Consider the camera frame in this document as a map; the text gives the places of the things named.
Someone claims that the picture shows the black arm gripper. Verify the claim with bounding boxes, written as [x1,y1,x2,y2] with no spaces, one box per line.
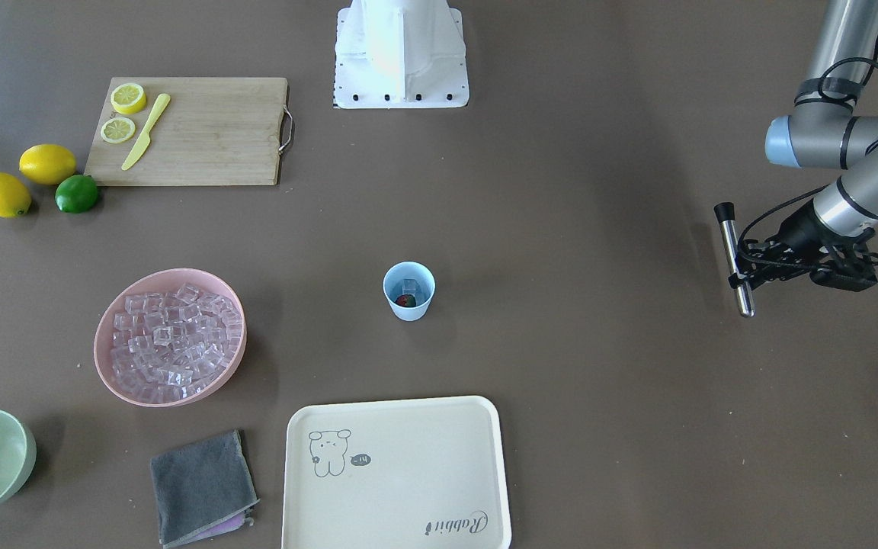
[728,206,878,292]

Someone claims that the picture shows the steel muddler black tip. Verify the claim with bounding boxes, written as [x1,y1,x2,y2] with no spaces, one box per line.
[713,202,756,317]

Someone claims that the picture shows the red strawberry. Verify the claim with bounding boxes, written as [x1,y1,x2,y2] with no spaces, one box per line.
[394,294,418,308]

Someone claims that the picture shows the clear ice cubes pile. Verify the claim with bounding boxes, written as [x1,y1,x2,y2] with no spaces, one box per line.
[111,282,247,403]

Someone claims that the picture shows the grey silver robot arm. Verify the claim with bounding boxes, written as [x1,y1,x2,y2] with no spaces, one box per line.
[715,1,878,298]

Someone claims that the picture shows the light blue plastic cup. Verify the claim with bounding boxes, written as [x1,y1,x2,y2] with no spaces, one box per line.
[383,261,436,321]

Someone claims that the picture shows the cream rabbit tray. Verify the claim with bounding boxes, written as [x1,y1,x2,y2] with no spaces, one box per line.
[281,396,512,548]

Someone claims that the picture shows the pink cloth under grey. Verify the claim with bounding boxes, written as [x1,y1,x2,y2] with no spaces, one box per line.
[192,511,254,541]

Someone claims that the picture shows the pink bowl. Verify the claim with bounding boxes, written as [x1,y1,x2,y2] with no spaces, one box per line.
[93,268,247,409]

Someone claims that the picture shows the grey folded cloth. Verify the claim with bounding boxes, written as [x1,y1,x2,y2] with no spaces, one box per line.
[149,429,259,548]

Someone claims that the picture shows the bamboo cutting board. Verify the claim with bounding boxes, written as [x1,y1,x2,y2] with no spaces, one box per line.
[83,76,292,187]

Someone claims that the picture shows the yellow plastic knife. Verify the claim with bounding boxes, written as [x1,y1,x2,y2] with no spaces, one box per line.
[120,93,171,171]

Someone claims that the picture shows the lemon half near board corner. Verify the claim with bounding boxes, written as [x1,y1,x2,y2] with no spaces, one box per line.
[109,82,147,115]

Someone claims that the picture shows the lemon half slice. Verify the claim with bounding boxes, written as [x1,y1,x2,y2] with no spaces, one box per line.
[100,116,136,145]

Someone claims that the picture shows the green lime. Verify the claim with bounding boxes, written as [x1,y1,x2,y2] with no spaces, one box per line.
[53,175,100,214]

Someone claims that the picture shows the whole yellow lemon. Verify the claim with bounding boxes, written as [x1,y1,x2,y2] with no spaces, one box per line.
[0,172,32,218]
[20,143,77,185]

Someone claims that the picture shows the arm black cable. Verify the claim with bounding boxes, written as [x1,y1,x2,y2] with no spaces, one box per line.
[736,29,878,264]

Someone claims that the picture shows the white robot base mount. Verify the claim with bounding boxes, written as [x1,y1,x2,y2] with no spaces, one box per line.
[332,1,470,109]

